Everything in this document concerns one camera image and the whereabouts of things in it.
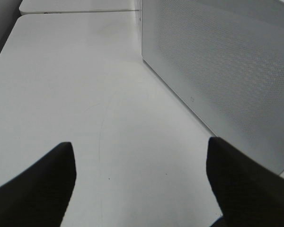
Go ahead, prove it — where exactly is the white adjacent table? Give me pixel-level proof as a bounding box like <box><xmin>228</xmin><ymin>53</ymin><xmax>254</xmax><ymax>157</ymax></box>
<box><xmin>19</xmin><ymin>0</ymin><xmax>142</xmax><ymax>15</ymax></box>

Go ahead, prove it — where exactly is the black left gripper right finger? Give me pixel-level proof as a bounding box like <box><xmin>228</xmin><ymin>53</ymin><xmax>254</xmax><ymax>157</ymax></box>
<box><xmin>206</xmin><ymin>137</ymin><xmax>284</xmax><ymax>227</ymax></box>

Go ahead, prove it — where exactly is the white microwave door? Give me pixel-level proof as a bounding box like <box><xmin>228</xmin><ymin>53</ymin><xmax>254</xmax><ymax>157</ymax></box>
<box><xmin>142</xmin><ymin>0</ymin><xmax>284</xmax><ymax>174</ymax></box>

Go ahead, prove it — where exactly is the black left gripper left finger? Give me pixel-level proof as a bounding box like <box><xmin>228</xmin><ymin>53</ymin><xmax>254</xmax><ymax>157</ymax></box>
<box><xmin>0</xmin><ymin>142</ymin><xmax>76</xmax><ymax>227</ymax></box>

